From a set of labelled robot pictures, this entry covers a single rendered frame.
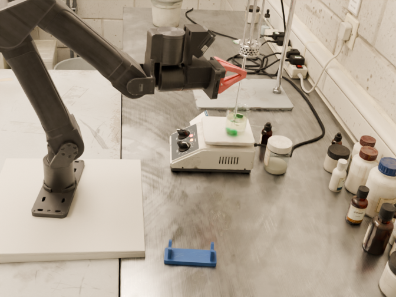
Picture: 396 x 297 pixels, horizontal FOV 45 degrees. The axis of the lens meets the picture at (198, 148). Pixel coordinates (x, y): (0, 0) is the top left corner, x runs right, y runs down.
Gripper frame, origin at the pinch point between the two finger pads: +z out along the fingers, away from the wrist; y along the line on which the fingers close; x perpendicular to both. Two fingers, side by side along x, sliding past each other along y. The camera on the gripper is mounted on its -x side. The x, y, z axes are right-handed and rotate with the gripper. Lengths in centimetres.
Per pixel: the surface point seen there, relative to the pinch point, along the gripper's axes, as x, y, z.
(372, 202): 19.7, -26.1, 22.9
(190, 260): 24.8, -27.3, -19.6
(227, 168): 23.2, -3.0, -0.9
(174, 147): 22.0, 6.6, -11.3
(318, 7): 2, 53, 56
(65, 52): 96, 250, -3
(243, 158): 20.0, -4.1, 2.2
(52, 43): 84, 235, -14
